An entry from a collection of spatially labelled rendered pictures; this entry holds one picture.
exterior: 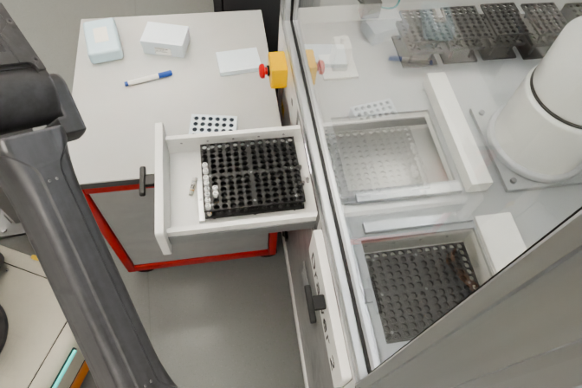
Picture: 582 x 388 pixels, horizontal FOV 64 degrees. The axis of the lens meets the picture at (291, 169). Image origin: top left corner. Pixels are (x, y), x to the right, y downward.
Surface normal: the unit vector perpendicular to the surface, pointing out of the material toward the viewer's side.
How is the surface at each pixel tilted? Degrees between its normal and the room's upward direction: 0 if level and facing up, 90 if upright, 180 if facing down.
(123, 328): 45
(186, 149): 90
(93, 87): 0
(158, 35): 0
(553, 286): 90
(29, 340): 0
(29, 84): 37
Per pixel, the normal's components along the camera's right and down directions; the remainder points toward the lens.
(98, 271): 0.73, -0.25
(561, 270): -0.99, 0.10
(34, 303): 0.06, -0.53
